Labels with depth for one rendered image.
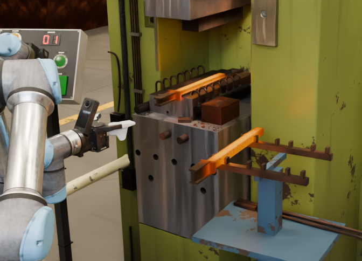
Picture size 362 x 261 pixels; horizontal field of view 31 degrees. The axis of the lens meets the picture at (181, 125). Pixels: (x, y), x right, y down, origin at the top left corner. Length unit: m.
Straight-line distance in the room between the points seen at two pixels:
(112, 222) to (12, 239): 2.24
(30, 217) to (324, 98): 1.19
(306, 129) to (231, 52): 0.64
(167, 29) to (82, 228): 1.43
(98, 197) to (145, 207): 1.43
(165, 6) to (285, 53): 0.44
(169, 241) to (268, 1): 0.97
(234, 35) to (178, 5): 0.53
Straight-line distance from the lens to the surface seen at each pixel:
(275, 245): 2.07
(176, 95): 2.36
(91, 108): 2.03
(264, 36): 2.27
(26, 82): 1.66
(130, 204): 2.92
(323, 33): 2.22
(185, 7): 2.28
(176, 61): 2.67
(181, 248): 2.53
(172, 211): 2.49
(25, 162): 1.55
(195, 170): 1.87
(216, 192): 2.33
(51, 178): 1.96
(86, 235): 3.57
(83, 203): 3.92
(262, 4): 2.25
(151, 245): 2.63
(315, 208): 2.41
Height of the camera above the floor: 1.67
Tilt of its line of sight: 19 degrees down
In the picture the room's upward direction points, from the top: 2 degrees counter-clockwise
